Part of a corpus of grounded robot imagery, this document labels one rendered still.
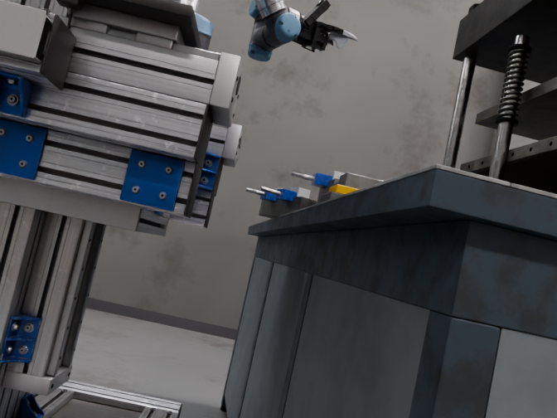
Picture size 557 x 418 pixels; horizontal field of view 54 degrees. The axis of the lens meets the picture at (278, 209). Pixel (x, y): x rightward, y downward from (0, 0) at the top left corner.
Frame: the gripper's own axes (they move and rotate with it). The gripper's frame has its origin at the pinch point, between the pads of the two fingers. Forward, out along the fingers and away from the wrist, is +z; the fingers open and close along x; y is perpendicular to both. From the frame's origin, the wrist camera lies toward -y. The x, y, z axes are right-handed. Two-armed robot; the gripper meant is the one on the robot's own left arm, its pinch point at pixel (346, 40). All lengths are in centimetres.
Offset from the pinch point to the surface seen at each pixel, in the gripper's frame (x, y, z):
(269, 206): 23, 61, -22
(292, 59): -241, -50, 96
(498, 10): -9, -42, 71
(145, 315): -238, 176, 36
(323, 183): 53, 51, -26
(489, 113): -15, -4, 89
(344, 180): 68, 49, -30
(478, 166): -7, 21, 85
